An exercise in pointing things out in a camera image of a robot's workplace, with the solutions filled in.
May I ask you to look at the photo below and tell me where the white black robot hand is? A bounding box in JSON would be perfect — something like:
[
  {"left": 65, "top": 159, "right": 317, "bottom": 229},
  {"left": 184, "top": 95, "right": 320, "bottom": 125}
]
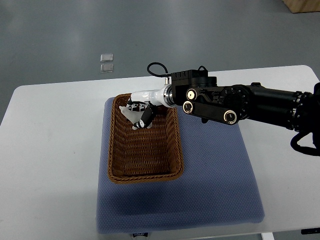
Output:
[{"left": 126, "top": 84, "right": 176, "bottom": 129}]

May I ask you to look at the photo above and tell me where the white bear figurine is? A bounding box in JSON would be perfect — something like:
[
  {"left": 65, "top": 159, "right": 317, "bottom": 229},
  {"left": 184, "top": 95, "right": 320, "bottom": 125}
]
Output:
[{"left": 119, "top": 106, "right": 144, "bottom": 130}]

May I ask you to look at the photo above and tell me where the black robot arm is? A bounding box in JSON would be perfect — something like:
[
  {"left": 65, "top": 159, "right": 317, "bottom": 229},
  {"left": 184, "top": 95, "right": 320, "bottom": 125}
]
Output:
[{"left": 162, "top": 66, "right": 320, "bottom": 156}]

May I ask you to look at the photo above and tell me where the brown wicker basket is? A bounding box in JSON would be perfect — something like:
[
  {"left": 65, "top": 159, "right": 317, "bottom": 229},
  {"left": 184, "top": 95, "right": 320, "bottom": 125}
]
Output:
[{"left": 107, "top": 93, "right": 184, "bottom": 184}]

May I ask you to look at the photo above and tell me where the upper metal floor plate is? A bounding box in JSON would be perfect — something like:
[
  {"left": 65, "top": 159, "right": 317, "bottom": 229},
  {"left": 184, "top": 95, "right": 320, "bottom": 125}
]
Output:
[{"left": 100, "top": 53, "right": 114, "bottom": 63}]

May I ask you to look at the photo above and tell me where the blue padded mat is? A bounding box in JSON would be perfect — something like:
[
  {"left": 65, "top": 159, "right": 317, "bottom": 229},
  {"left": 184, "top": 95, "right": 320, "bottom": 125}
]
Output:
[{"left": 96, "top": 98, "right": 265, "bottom": 234}]

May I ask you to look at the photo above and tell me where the wooden box corner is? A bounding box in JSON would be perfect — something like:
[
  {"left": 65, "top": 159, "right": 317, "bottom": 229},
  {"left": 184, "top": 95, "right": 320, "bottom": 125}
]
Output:
[{"left": 283, "top": 0, "right": 320, "bottom": 14}]

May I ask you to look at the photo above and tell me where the white table leg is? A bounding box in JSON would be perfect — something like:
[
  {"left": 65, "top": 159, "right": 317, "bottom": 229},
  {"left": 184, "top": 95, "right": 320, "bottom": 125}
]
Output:
[{"left": 261, "top": 232, "right": 275, "bottom": 240}]

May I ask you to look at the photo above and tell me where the black table control panel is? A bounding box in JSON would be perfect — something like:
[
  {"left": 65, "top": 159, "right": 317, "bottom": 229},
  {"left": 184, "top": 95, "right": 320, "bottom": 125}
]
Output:
[{"left": 300, "top": 227, "right": 320, "bottom": 235}]

